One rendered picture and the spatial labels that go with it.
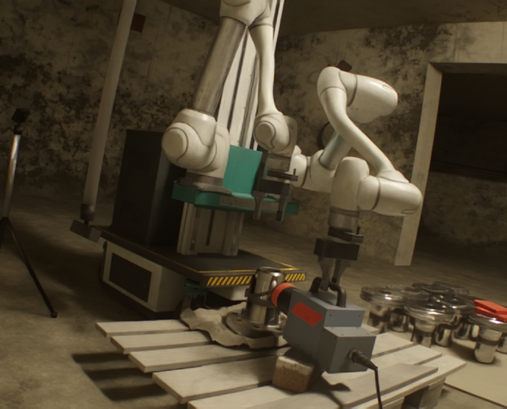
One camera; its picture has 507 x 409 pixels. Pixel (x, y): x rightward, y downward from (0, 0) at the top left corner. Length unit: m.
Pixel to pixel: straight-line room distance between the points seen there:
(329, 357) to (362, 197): 0.46
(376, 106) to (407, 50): 4.31
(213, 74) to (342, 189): 0.68
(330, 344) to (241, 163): 1.16
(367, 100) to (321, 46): 5.21
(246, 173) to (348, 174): 0.96
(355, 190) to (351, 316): 0.36
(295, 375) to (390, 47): 5.33
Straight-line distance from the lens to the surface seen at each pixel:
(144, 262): 2.11
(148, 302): 2.10
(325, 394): 1.38
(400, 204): 1.46
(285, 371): 1.39
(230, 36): 1.81
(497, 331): 2.47
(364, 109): 1.88
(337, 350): 1.33
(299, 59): 7.25
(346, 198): 1.40
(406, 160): 5.78
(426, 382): 1.73
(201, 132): 1.74
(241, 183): 2.27
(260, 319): 1.78
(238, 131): 2.34
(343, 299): 1.41
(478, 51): 5.73
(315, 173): 2.27
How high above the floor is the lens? 0.72
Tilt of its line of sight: 4 degrees down
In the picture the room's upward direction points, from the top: 10 degrees clockwise
